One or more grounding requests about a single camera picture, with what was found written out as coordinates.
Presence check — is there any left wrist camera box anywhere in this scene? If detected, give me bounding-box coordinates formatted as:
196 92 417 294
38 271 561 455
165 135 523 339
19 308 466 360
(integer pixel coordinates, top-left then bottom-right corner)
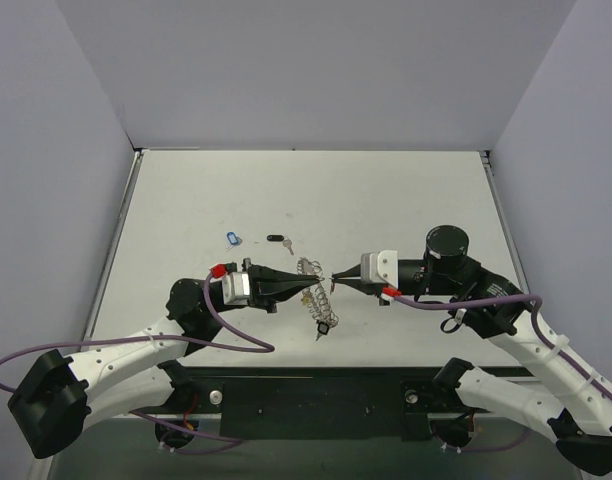
211 263 251 306

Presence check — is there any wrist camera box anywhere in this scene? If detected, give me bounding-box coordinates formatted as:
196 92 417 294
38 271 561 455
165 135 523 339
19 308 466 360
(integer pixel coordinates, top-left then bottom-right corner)
360 250 399 303
211 263 251 306

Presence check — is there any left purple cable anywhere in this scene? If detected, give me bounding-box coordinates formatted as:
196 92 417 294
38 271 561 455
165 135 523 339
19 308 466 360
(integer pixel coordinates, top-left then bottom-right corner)
0 272 277 455

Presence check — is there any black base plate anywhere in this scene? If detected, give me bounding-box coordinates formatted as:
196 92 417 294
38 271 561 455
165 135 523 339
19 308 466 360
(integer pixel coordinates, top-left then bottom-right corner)
146 367 475 441

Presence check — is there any blue tag key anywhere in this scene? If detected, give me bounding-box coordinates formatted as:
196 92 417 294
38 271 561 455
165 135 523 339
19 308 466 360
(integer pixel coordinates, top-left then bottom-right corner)
226 231 242 250

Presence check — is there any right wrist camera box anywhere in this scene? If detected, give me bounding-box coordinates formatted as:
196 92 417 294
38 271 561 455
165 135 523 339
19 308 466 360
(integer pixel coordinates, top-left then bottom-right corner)
360 250 399 303

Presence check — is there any black tag on keyring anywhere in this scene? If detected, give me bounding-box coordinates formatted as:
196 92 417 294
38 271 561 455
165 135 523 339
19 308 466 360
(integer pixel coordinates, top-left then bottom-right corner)
316 322 330 340

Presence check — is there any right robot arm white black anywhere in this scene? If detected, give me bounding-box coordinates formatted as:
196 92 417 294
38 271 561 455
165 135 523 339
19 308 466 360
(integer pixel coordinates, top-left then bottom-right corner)
332 225 612 476

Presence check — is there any black tag key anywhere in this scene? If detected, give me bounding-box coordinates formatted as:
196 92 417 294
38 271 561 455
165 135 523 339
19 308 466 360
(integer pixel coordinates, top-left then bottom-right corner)
266 234 295 256

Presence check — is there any metal keyring disc with rings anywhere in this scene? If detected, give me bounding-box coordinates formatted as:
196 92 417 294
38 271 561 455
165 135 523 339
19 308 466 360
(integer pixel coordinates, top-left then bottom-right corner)
297 257 339 336

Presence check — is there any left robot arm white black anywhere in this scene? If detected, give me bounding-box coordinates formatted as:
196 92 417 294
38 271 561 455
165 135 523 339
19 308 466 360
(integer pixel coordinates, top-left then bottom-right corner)
7 263 319 459

